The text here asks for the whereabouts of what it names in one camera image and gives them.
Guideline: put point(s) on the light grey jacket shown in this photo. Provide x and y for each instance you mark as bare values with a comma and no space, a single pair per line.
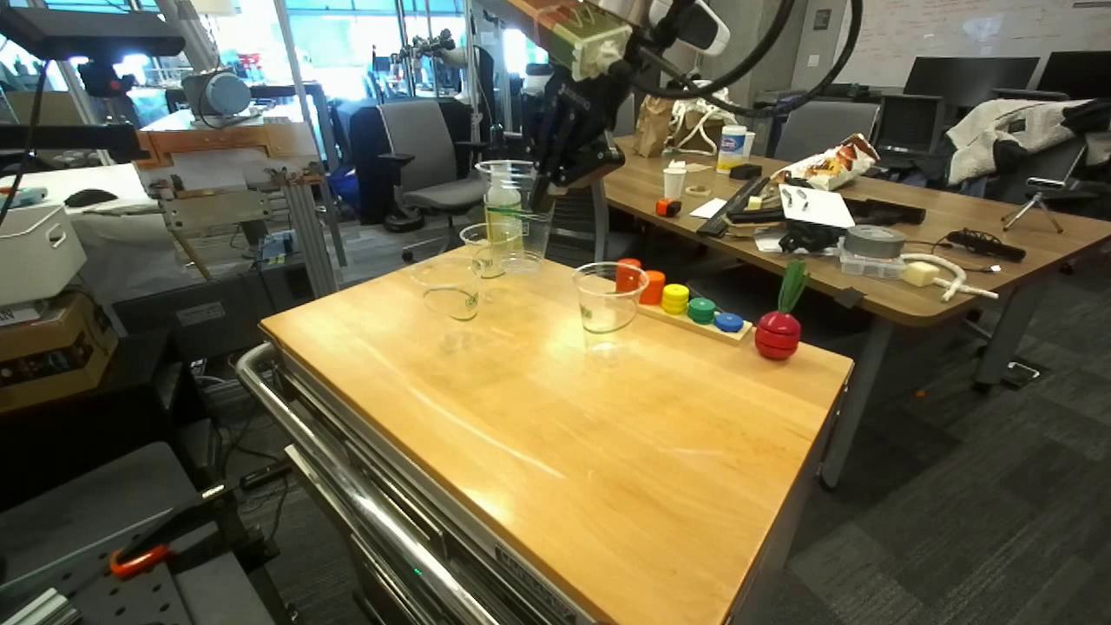
1012,132

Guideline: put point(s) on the long black bar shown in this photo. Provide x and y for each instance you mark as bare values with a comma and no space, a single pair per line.
733,209

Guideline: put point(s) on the orange toy peg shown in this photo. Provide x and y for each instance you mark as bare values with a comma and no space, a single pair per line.
650,285

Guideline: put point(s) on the white storage box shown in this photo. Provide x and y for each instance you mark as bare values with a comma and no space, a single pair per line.
37,247

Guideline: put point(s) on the small black remote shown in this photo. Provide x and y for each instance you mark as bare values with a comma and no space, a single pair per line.
984,244

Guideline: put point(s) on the wooden office desk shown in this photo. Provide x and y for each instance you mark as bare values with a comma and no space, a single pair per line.
1019,225

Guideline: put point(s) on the clear plastic cup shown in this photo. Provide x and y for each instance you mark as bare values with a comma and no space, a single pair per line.
601,314
453,306
534,230
474,247

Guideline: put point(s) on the blue bottle cap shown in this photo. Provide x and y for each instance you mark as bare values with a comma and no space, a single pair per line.
728,320

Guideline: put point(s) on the chip bag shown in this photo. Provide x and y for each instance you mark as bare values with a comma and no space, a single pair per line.
828,160

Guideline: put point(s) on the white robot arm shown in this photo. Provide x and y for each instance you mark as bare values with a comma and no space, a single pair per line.
695,23

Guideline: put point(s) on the white paper sheet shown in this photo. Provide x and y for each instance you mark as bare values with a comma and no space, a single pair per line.
816,204

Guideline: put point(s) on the red-orange toy peg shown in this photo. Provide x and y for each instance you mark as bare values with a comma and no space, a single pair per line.
628,274

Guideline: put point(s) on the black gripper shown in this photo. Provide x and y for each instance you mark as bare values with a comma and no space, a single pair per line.
585,121

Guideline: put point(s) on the cardboard box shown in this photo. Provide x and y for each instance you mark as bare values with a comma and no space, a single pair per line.
53,349

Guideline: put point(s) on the flat black device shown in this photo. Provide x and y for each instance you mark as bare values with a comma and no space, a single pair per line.
885,211

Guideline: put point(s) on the white yellow spray bottle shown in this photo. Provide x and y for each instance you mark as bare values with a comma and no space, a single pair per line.
500,221

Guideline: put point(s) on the yellow toy peg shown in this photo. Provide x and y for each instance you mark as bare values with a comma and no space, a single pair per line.
674,299

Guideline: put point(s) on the grey office chair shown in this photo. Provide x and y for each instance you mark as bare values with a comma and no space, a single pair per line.
421,160

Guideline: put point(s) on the beige wrist camera box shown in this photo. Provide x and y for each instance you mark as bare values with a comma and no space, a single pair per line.
592,47

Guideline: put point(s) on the orange tape measure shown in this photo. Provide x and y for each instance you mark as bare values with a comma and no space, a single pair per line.
664,209

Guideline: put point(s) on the black perforated board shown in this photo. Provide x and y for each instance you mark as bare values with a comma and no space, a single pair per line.
176,592

